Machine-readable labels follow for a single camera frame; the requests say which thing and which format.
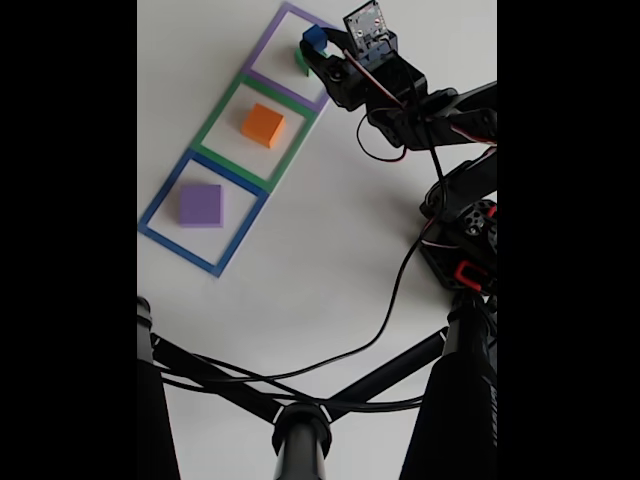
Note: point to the small blue cube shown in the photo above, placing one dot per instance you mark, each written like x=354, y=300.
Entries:
x=314, y=37

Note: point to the green block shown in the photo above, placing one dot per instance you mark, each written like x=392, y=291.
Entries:
x=300, y=59

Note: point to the orange block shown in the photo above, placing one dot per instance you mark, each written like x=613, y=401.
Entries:
x=262, y=125

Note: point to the purple block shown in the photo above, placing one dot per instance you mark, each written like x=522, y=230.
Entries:
x=200, y=205

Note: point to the red clamp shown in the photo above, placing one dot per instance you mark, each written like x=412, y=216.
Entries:
x=470, y=275

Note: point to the black tripod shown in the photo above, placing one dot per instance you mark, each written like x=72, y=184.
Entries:
x=300, y=440

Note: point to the dark gripper camera box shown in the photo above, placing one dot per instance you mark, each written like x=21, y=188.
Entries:
x=372, y=30

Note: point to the purple square frame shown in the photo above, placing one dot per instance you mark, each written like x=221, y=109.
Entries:
x=280, y=89

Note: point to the green square frame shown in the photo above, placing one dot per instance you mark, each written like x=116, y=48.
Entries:
x=218, y=112

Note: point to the blue square frame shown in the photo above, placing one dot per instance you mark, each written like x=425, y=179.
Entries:
x=180, y=251

